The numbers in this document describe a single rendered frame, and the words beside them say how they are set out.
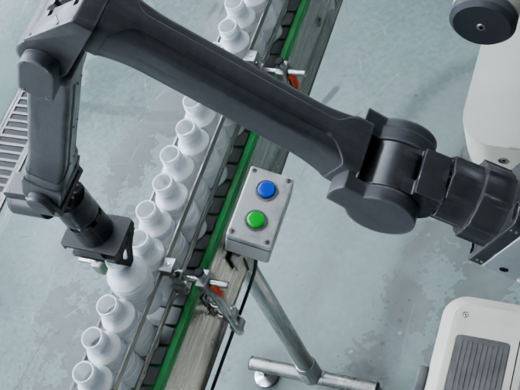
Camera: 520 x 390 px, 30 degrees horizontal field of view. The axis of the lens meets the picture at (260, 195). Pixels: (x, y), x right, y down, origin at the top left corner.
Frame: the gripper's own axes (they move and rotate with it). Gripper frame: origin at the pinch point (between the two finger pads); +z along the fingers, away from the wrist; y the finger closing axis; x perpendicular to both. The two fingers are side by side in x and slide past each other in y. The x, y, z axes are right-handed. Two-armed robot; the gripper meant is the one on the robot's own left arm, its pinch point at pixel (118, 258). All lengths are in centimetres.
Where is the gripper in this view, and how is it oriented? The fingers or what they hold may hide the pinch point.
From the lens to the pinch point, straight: 157.1
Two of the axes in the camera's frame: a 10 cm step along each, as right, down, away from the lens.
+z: 2.6, 5.2, 8.2
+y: 9.2, 1.3, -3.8
